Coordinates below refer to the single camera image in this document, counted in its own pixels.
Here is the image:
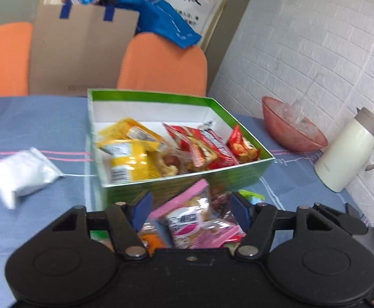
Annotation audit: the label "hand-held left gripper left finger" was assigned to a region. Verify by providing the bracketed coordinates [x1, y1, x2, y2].
[50, 190, 154, 260]

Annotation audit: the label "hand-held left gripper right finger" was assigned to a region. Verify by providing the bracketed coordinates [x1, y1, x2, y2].
[231, 192, 330, 259]

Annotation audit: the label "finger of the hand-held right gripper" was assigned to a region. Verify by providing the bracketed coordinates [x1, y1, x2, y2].
[313, 202, 370, 236]

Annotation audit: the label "green cardboard box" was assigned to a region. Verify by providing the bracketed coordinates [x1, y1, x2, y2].
[87, 89, 275, 205]

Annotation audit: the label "pink snack packet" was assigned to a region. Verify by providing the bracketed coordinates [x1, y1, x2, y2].
[150, 180, 246, 249]

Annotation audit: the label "yellow snack packet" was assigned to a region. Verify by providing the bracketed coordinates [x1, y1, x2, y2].
[96, 139, 169, 184]
[98, 118, 166, 146]

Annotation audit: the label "cream thermos jug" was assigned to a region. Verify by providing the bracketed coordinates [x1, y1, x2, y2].
[314, 107, 374, 193]

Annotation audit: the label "small red snack packet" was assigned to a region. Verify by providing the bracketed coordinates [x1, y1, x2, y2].
[227, 125, 261, 163]

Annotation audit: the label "red packet large white characters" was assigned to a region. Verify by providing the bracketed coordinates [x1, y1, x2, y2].
[163, 122, 239, 171]

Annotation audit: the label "pink plastic bowl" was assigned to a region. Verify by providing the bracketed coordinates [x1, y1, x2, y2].
[262, 96, 329, 152]

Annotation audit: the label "clear plastic bag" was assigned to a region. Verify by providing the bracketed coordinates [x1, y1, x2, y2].
[278, 100, 312, 129]

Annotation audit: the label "white plastic packet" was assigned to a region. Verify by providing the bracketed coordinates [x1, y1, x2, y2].
[0, 148, 61, 209]

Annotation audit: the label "blue striped tablecloth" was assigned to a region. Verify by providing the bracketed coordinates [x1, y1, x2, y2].
[0, 95, 374, 264]

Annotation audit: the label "orange chair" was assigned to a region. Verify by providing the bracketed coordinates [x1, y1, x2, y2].
[0, 22, 34, 98]
[117, 33, 208, 97]

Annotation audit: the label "brown paper bag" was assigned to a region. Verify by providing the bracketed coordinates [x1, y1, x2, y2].
[29, 4, 140, 96]

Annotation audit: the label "blue fabric bag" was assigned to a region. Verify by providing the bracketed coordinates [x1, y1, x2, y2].
[114, 0, 202, 49]

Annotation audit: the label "framed poster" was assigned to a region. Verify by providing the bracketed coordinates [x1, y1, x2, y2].
[42, 0, 229, 52]

